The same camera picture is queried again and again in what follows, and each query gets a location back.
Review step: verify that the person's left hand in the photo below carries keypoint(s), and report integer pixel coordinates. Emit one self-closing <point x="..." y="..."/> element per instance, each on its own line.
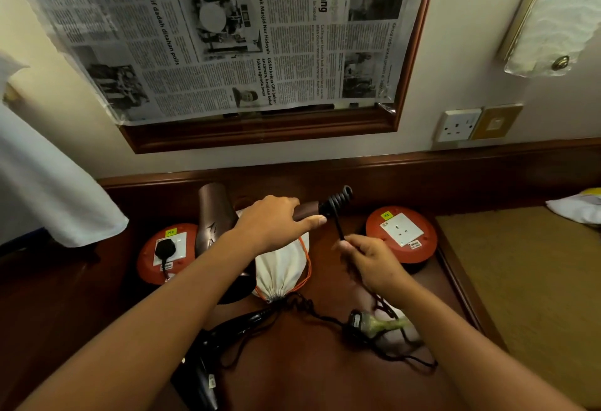
<point x="270" y="227"/>

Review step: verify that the person's right hand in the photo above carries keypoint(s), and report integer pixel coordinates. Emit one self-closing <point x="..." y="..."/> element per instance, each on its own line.
<point x="378" y="267"/>

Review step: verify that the person's right fingers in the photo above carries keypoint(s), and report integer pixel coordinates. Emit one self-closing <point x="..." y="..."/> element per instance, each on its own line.
<point x="350" y="245"/>

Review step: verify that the person's left thumb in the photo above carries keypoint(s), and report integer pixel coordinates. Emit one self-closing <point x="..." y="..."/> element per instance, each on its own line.
<point x="311" y="224"/>

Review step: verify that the brown hair dryer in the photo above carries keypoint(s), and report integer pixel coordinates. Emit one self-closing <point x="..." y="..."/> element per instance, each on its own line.
<point x="213" y="218"/>

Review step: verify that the person's left forearm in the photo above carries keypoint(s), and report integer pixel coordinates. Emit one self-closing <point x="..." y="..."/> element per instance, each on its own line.
<point x="155" y="326"/>

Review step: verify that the person's right forearm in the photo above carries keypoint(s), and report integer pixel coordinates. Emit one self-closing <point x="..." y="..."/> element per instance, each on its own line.
<point x="469" y="359"/>

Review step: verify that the orange round extension reel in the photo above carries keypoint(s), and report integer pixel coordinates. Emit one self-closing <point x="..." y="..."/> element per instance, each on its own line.
<point x="162" y="255"/>
<point x="401" y="234"/>

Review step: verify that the black plug with green grip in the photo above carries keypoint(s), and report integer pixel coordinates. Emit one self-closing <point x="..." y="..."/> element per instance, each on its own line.
<point x="371" y="324"/>

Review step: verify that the small white cloth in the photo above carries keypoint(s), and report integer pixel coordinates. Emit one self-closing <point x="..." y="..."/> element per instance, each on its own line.
<point x="399" y="314"/>

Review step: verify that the black hair dryer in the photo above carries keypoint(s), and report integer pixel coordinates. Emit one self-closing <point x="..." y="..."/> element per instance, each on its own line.
<point x="206" y="368"/>

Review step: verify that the tan desk pad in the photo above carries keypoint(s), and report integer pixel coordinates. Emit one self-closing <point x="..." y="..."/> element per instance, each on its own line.
<point x="530" y="293"/>

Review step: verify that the newspaper sheet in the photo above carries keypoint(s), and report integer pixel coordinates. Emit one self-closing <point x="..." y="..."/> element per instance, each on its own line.
<point x="211" y="30"/>

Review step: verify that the white folded cloth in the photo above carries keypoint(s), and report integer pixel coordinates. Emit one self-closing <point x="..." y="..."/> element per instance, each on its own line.
<point x="577" y="209"/>

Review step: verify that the yellow object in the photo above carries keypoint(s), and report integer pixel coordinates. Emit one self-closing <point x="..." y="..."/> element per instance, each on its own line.
<point x="592" y="191"/>

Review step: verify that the large white fabric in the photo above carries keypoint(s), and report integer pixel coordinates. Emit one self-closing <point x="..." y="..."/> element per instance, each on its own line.
<point x="42" y="166"/>

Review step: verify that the wooden mirror frame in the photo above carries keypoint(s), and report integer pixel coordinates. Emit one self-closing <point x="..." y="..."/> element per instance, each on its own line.
<point x="281" y="126"/>

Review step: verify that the white wall socket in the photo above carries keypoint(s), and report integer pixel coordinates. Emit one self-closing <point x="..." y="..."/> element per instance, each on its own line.
<point x="458" y="125"/>

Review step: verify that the brass wall switch plate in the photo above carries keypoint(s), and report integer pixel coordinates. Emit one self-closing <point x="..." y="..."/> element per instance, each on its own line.
<point x="496" y="122"/>

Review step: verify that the wall lamp with glass shade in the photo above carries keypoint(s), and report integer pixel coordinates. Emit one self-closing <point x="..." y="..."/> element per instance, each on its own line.
<point x="554" y="16"/>

